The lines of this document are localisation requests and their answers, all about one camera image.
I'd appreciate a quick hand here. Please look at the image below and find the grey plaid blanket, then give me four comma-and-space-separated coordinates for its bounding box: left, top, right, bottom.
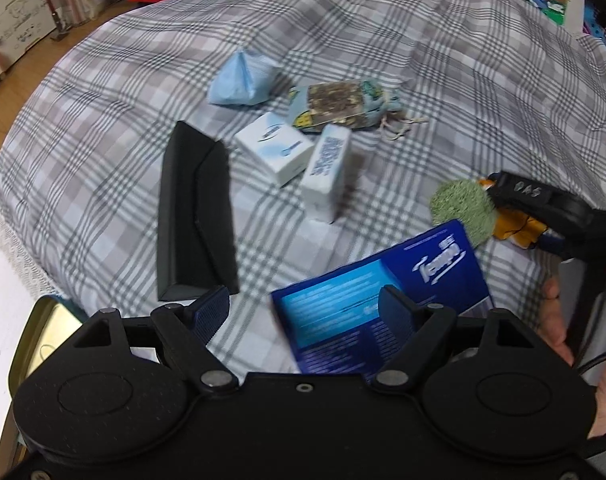
0, 0, 606, 376

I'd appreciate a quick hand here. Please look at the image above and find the gold metal tin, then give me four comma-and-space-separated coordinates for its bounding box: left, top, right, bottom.
10, 294, 84, 401

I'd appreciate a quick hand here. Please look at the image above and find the green fuzzy round pad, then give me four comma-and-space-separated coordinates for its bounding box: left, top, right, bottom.
429, 177, 496, 251

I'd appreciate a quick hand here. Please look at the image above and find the person's right hand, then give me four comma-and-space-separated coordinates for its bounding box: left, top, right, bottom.
540, 266, 606, 435

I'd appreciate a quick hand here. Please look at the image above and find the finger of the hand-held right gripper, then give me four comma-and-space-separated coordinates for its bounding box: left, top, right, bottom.
535, 234, 566, 257

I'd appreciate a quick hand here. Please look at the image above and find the light blue cartoon drawstring pouch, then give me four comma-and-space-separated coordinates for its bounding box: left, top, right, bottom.
288, 80, 430, 141

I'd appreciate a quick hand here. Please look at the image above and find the black triangular glasses case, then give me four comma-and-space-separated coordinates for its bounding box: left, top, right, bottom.
155, 120, 240, 302

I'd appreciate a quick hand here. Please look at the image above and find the white cartoon drawer cabinet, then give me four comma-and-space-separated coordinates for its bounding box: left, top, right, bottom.
0, 0, 62, 96

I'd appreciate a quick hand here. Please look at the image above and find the white tissue pack blue swoosh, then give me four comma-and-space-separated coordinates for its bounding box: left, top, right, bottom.
233, 112, 315, 189

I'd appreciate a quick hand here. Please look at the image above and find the blue tissue packet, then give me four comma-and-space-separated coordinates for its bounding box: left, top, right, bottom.
270, 219, 494, 376

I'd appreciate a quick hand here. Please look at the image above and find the black cable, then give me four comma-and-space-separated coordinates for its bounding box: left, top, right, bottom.
575, 347, 606, 376

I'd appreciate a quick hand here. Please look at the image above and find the light blue cloth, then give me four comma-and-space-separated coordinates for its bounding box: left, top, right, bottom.
207, 49, 280, 107

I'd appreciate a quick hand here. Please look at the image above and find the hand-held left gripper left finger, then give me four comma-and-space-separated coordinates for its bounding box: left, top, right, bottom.
73, 285, 239, 393

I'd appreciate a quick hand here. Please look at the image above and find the white tissue pack text print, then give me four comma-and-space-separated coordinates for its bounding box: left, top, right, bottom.
299, 124, 353, 224

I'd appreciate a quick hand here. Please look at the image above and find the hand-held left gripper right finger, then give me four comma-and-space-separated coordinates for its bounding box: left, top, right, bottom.
370, 284, 536, 395

